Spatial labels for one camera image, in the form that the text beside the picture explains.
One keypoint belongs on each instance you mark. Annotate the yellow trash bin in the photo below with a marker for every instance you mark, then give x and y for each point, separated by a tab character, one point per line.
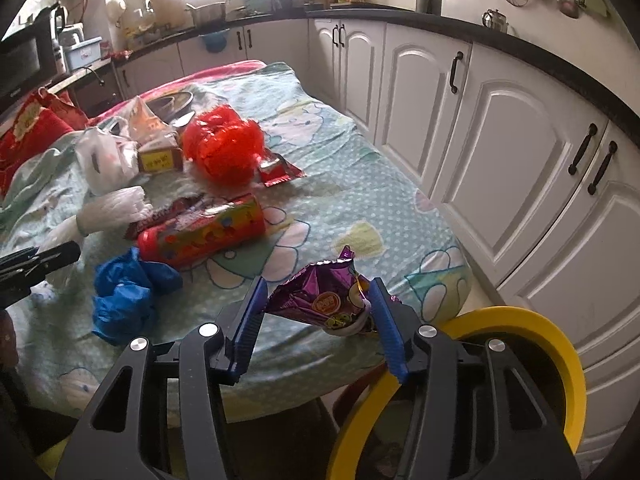
550	340

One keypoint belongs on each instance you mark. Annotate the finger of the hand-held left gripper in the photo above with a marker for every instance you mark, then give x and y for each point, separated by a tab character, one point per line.
57	256
22	287

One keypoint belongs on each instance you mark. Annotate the white round jar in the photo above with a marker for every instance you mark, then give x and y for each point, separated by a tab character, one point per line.
116	10

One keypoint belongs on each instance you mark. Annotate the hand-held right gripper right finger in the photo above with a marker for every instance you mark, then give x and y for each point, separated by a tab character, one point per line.
388	331

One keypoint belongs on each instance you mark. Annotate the white kitchen cabinets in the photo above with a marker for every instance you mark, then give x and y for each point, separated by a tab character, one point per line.
520	160

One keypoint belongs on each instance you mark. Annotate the purple snack wrapper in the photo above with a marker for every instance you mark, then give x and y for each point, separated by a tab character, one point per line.
315	295

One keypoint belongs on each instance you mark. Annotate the dark red candy wrapper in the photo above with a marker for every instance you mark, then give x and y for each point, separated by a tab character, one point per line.
165	212

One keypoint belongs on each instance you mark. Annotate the small red snack wrapper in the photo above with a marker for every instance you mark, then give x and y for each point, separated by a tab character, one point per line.
280	170

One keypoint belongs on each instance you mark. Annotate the yellow brown carton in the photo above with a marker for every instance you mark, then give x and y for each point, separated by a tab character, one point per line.
159	159

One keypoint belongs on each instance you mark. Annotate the blue plastic bag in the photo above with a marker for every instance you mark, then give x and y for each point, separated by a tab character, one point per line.
125	295

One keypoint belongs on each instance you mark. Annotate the dark metal canister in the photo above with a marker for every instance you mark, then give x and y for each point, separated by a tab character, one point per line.
429	2

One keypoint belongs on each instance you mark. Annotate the red cylindrical snack can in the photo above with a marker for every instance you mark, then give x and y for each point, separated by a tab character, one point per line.
205	232

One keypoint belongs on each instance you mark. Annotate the metal teapot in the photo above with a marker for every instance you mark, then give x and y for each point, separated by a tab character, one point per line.
496	21

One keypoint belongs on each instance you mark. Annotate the red printed bag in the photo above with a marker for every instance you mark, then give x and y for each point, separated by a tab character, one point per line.
35	125

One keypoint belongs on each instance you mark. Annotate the blue plastic basket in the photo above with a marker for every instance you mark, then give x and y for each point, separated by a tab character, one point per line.
82	54

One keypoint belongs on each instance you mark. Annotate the black countertop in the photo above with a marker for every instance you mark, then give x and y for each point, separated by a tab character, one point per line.
550	60

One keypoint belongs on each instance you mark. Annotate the printed green blanket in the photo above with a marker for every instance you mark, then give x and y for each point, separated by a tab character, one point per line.
340	170

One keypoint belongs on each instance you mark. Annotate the red mesh bag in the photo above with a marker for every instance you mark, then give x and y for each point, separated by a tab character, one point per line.
222	147

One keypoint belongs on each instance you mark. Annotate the metal plate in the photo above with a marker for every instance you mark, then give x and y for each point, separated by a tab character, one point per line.
170	104

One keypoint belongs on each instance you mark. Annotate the white plastic glove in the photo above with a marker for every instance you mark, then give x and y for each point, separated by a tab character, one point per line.
112	210

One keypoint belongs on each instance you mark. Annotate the translucent orange plastic bag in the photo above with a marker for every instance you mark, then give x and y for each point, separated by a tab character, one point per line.
147	122

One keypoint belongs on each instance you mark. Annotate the metal cooking pot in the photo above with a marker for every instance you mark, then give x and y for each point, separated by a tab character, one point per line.
207	14

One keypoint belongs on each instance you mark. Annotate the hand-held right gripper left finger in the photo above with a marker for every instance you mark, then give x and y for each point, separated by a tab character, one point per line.
252	316

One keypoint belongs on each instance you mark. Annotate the black microwave oven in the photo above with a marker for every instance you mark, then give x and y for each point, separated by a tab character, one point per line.
22	60

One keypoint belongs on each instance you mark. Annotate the white plastic bag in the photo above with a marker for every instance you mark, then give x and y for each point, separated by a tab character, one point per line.
105	160

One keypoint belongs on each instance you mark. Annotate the blue plastic basin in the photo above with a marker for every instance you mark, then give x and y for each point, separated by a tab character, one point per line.
215	41

